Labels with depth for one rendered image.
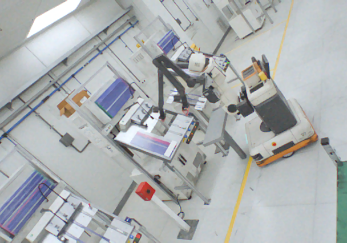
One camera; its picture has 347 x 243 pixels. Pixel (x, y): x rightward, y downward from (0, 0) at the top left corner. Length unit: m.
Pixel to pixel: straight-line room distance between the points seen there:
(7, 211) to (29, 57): 2.76
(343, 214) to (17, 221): 2.28
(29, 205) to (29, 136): 1.82
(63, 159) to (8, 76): 1.48
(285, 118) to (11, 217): 2.56
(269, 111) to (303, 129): 0.37
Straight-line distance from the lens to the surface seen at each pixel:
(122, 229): 2.46
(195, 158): 3.47
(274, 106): 2.54
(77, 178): 4.33
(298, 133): 2.70
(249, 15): 7.00
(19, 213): 2.57
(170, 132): 3.00
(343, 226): 1.11
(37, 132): 4.27
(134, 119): 3.09
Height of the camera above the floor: 1.87
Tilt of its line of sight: 18 degrees down
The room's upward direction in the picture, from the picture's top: 42 degrees counter-clockwise
